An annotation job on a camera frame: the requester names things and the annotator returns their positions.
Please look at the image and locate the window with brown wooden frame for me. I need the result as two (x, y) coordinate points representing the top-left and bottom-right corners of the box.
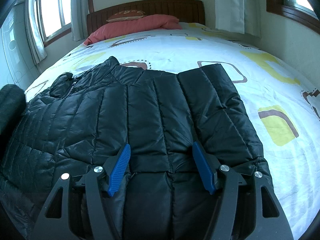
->
(265, 0), (320, 21)

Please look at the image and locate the bed with patterned white sheet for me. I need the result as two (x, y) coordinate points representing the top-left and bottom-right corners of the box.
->
(24, 21), (320, 240)

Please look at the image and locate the dark fuzzy cloth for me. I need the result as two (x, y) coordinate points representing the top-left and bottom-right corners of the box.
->
(0, 84), (26, 140)

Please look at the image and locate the brown wooden headboard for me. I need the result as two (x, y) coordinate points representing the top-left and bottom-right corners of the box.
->
(86, 0), (206, 37)

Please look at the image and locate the pink pillow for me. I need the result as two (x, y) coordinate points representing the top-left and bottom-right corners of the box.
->
(83, 14), (182, 46)

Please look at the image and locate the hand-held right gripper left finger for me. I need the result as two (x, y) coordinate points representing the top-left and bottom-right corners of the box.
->
(29, 143), (132, 240)

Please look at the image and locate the sheer white curtain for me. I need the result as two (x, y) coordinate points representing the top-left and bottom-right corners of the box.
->
(24, 0), (48, 64)

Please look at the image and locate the white patterned panel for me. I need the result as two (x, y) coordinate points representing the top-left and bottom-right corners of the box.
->
(0, 2), (40, 92)

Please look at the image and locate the brown patterned cushion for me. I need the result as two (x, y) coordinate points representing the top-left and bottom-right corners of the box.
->
(106, 9), (147, 23)

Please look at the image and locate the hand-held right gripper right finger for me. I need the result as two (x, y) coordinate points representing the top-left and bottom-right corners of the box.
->
(192, 141), (294, 240)

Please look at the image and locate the window with light frame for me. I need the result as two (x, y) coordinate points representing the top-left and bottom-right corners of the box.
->
(35, 0), (73, 47)

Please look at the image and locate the black puffer jacket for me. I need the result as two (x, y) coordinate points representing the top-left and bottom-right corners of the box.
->
(0, 56), (272, 240)

